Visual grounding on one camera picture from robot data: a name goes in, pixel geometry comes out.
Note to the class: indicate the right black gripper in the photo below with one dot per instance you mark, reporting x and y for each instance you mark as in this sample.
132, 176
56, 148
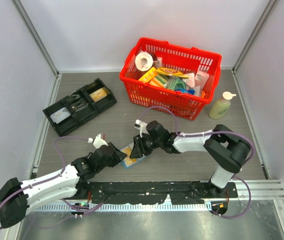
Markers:
139, 149

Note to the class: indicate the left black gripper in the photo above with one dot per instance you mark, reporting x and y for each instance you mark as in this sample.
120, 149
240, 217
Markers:
118, 156

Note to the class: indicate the blue leather card holder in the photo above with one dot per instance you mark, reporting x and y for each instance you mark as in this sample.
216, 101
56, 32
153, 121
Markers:
139, 159

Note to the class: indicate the gold VIP credit card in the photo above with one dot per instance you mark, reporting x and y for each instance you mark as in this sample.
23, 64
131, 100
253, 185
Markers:
127, 150

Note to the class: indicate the dark brown credit card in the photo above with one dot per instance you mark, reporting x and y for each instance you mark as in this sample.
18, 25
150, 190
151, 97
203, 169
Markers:
77, 105

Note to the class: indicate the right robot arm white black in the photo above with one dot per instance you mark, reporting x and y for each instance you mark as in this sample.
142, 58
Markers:
229, 149

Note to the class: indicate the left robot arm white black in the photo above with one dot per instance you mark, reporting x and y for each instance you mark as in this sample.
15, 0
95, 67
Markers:
19, 198

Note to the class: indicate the white card in tray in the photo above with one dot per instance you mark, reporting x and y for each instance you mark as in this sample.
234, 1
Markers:
60, 115

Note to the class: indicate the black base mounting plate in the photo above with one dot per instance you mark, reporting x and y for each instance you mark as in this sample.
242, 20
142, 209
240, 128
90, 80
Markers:
153, 192

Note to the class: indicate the black compartment tray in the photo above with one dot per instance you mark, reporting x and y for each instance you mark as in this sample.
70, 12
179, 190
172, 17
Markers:
77, 119

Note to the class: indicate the yellow orange box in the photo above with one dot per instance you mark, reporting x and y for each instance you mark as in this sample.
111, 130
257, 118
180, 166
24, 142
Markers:
153, 78

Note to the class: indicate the green patterned packet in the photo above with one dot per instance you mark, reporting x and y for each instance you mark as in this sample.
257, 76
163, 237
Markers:
178, 85

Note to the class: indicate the red plastic shopping basket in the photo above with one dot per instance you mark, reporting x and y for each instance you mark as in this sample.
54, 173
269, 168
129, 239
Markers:
183, 80

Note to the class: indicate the yellow chips bag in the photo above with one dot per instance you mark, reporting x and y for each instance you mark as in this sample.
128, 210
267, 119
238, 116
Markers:
171, 72

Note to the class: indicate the white tape roll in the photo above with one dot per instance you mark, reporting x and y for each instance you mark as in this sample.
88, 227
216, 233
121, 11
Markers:
144, 61

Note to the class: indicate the green lotion bottle white cap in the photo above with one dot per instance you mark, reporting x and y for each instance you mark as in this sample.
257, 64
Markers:
221, 106

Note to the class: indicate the pink white packet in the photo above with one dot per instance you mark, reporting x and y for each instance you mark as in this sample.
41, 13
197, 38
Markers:
201, 78

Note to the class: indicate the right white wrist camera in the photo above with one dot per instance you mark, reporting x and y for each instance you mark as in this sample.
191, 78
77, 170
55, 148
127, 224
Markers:
141, 127

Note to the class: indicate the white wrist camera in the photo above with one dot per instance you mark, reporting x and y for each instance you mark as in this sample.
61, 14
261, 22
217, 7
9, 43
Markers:
141, 127
98, 141

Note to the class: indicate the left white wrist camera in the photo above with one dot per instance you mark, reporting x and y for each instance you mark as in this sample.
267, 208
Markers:
98, 141

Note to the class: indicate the white slotted cable duct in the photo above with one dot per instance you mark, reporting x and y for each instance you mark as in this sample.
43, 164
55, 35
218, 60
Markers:
167, 206

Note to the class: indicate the aluminium frame rail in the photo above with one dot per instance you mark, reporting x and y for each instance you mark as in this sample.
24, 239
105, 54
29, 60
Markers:
259, 189

